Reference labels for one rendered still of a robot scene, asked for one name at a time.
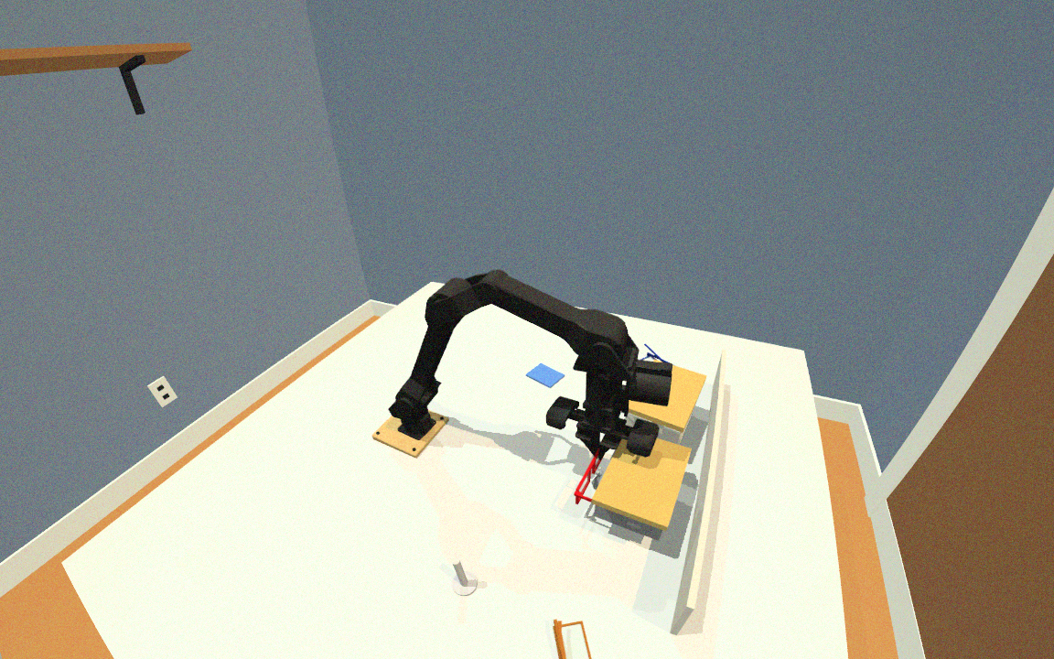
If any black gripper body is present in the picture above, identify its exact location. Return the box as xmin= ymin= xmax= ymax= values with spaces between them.
xmin=546 ymin=391 xmax=660 ymax=458

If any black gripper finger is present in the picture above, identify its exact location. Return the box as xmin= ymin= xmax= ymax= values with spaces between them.
xmin=598 ymin=434 xmax=619 ymax=460
xmin=575 ymin=430 xmax=600 ymax=456

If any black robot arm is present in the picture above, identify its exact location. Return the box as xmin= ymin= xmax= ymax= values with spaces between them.
xmin=388 ymin=269 xmax=672 ymax=440

